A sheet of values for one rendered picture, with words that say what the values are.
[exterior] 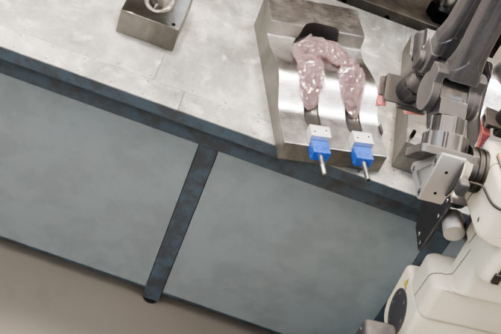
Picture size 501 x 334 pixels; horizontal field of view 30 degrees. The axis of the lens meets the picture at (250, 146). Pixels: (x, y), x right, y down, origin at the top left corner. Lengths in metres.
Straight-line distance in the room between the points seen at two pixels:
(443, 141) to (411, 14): 1.20
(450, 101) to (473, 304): 0.46
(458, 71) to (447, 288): 0.46
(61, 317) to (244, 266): 0.54
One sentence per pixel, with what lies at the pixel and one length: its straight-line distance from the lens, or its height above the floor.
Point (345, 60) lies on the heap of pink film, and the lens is 2.38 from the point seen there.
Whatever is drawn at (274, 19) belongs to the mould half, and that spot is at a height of 0.91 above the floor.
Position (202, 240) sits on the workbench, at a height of 0.34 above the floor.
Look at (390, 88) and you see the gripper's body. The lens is 2.06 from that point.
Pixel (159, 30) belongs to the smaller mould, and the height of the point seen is 0.85.
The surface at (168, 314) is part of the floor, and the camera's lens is 2.82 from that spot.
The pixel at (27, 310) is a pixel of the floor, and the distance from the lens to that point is 2.75.
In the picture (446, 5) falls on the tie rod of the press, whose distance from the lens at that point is 2.91.
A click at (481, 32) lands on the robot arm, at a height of 1.39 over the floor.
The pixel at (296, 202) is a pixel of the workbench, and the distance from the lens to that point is 2.40.
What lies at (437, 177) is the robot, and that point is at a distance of 1.75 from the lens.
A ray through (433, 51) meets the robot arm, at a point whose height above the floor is 1.25.
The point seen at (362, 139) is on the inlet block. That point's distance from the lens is 2.21.
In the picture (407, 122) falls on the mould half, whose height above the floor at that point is 0.89.
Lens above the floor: 2.25
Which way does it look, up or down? 42 degrees down
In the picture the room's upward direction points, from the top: 23 degrees clockwise
